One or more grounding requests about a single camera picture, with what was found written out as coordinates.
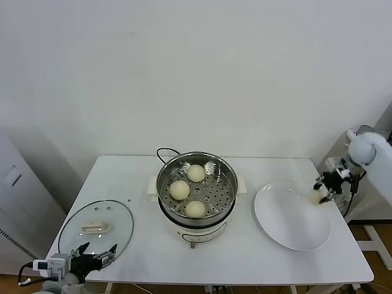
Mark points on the round white plate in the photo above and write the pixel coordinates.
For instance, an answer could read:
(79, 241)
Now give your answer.
(284, 220)

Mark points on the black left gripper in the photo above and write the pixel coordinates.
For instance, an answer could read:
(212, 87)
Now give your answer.
(85, 264)

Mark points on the grey black monitor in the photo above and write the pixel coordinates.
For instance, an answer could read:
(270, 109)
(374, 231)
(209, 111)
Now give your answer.
(387, 121)

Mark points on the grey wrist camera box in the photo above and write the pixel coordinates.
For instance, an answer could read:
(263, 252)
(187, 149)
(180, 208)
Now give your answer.
(56, 264)
(334, 162)

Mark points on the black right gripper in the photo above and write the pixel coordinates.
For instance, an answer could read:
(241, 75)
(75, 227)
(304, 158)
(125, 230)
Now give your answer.
(333, 182)

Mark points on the white table leg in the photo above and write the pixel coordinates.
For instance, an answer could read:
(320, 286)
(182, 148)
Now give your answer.
(108, 288)
(293, 289)

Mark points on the cream electric cooker pot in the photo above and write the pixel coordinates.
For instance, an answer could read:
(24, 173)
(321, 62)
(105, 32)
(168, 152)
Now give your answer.
(197, 232)

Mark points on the round glass pot lid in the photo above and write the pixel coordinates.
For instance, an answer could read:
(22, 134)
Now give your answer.
(93, 214)

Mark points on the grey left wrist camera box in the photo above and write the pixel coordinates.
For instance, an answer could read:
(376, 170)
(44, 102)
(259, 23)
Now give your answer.
(56, 264)

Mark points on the white wall socket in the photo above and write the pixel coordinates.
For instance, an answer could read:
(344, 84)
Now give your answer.
(343, 202)

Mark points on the white grey cabinet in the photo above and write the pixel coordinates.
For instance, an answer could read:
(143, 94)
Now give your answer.
(18, 199)

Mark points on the white steamed baozi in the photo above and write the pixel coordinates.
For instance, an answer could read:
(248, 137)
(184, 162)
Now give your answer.
(180, 190)
(195, 209)
(196, 173)
(315, 197)

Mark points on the perforated steel steamer basket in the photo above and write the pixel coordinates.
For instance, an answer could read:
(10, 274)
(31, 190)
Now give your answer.
(219, 196)

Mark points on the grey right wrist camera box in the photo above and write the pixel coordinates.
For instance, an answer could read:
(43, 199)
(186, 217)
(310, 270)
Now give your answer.
(334, 162)

